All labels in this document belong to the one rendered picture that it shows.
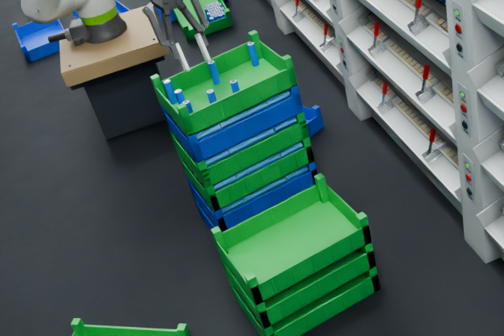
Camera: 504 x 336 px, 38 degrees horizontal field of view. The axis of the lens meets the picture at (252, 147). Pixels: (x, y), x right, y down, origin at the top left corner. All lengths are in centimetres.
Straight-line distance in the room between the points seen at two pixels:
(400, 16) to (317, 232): 54
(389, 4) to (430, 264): 64
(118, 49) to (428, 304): 125
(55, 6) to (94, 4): 14
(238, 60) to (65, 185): 82
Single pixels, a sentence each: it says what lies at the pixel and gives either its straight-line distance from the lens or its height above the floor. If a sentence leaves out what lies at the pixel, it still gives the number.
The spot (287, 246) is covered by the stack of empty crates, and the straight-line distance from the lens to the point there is 170.
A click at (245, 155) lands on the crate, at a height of 28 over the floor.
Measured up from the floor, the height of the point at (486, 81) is 51.
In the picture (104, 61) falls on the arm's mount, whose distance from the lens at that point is 235.
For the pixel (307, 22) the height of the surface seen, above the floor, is 13.
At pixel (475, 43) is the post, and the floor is 60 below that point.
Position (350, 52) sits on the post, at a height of 25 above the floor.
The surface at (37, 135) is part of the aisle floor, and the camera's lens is 279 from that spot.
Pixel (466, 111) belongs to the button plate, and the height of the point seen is 42.
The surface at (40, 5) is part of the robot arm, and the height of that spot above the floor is 54.
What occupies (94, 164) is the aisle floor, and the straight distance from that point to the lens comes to 249.
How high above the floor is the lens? 134
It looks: 35 degrees down
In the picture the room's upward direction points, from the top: 16 degrees counter-clockwise
